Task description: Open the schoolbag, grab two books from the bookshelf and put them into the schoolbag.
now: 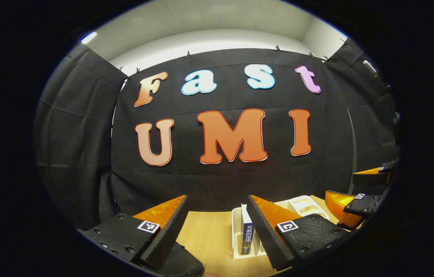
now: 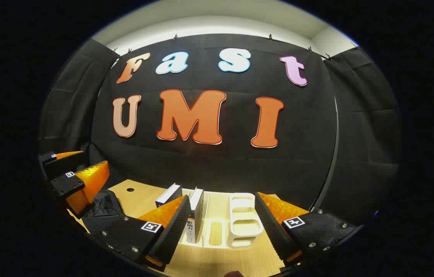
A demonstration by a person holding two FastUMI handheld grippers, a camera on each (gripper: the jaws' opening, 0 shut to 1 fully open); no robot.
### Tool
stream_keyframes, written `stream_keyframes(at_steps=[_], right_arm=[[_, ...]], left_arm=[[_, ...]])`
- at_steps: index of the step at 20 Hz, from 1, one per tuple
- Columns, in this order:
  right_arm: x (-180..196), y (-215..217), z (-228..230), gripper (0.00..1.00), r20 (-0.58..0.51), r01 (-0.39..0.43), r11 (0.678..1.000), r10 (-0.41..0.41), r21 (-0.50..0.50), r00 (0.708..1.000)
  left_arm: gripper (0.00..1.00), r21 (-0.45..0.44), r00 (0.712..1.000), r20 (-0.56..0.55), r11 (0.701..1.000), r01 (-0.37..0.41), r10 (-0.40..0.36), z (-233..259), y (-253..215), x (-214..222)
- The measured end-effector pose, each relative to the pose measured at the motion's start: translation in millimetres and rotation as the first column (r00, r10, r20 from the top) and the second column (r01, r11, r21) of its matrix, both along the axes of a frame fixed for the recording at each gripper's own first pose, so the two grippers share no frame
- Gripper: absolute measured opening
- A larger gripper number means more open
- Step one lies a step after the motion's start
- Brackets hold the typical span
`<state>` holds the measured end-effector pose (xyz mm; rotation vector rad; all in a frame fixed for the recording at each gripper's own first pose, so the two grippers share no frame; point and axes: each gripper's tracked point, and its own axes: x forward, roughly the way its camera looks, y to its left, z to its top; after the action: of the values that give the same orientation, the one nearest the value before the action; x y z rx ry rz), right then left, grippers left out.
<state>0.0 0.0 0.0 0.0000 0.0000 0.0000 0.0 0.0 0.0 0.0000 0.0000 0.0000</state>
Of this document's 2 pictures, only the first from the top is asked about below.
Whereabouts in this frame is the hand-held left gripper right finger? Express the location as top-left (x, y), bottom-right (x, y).
top-left (247, 195), bottom-right (356, 272)

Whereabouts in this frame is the white bookshelf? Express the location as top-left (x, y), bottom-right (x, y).
top-left (231, 195), bottom-right (331, 260)

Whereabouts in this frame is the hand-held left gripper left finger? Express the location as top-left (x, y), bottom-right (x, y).
top-left (82, 195), bottom-right (189, 270)

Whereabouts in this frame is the blue cover book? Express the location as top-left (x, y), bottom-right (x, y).
top-left (241, 204), bottom-right (256, 256)

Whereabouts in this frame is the black backdrop cloth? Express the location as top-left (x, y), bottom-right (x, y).
top-left (34, 37), bottom-right (400, 231)

